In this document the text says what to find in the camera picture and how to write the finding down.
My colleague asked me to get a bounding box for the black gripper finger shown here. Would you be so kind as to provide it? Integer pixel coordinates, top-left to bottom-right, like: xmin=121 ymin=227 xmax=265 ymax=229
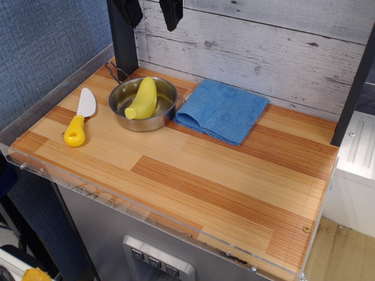
xmin=113 ymin=0 xmax=143 ymax=29
xmin=159 ymin=0 xmax=183 ymax=32

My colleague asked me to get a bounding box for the yellow toy banana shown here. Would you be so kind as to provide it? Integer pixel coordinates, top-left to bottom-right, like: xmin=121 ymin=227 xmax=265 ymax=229
xmin=124 ymin=77 xmax=157 ymax=119

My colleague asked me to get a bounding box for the stainless steel pot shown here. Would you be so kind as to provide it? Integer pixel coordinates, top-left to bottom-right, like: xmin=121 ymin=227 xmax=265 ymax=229
xmin=108 ymin=76 xmax=178 ymax=132

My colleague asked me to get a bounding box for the blue folded cloth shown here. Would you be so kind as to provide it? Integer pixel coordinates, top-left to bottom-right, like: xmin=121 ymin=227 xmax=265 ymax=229
xmin=174 ymin=79 xmax=269 ymax=146

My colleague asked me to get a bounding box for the silver toy appliance front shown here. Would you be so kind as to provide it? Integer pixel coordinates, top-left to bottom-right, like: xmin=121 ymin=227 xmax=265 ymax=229
xmin=58 ymin=186 xmax=265 ymax=280

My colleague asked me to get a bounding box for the grey button control panel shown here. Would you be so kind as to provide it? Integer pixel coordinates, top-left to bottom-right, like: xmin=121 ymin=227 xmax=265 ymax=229
xmin=122 ymin=234 xmax=196 ymax=280

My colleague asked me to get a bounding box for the white side cabinet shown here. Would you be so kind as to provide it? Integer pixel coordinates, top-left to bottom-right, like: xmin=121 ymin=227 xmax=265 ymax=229
xmin=322 ymin=111 xmax=374 ymax=237

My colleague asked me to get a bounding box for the clear acrylic edge guard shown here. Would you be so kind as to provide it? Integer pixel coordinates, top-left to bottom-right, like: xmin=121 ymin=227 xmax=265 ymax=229
xmin=2 ymin=139 xmax=338 ymax=280

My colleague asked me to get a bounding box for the yellow crumpled object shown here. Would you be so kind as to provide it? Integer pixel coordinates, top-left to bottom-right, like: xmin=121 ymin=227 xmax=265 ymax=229
xmin=21 ymin=268 xmax=52 ymax=281

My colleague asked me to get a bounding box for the black vertical post left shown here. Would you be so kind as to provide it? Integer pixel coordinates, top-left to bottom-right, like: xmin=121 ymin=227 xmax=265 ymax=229
xmin=107 ymin=1 xmax=138 ymax=74

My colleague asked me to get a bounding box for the black vertical post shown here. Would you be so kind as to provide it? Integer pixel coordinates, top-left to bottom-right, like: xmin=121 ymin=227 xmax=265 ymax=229
xmin=107 ymin=1 xmax=138 ymax=74
xmin=330 ymin=26 xmax=374 ymax=147

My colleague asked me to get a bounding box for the yellow handled toy knife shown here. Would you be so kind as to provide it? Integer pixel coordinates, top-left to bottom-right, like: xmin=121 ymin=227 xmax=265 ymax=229
xmin=64 ymin=88 xmax=97 ymax=148

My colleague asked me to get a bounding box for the black vertical post right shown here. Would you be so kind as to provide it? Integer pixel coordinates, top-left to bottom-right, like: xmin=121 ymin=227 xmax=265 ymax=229
xmin=330 ymin=26 xmax=374 ymax=147

